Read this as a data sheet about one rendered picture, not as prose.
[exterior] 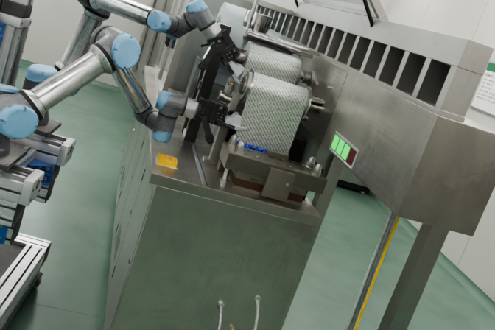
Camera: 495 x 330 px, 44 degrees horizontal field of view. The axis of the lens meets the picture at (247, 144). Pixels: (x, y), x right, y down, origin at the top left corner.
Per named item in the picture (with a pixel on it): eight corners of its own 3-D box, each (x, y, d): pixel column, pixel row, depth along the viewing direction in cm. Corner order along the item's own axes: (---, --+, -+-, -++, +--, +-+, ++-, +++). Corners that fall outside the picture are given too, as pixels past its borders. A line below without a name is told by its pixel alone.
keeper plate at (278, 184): (260, 193, 232) (269, 166, 230) (284, 199, 234) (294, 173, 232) (261, 196, 230) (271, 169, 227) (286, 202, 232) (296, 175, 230)
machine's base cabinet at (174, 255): (115, 177, 475) (146, 71, 457) (194, 197, 490) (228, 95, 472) (90, 389, 236) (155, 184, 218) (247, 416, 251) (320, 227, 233)
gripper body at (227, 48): (242, 56, 241) (226, 29, 237) (223, 68, 241) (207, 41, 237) (239, 53, 248) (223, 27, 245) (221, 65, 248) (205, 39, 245)
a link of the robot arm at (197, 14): (185, 4, 241) (203, -7, 238) (201, 28, 245) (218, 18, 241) (180, 9, 234) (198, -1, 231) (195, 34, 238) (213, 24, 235)
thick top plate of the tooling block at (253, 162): (219, 155, 242) (223, 141, 241) (311, 180, 252) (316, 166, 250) (224, 167, 227) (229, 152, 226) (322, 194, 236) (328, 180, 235)
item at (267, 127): (232, 143, 246) (246, 99, 242) (286, 158, 252) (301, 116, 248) (232, 144, 245) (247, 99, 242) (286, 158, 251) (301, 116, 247)
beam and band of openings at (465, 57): (247, 20, 458) (257, -10, 453) (257, 23, 460) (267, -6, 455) (437, 115, 166) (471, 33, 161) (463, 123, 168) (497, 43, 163)
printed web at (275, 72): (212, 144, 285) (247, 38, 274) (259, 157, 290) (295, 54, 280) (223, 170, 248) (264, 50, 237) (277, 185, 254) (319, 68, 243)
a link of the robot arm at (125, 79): (74, 30, 220) (133, 127, 252) (88, 38, 213) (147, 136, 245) (99, 12, 224) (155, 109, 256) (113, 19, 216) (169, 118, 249)
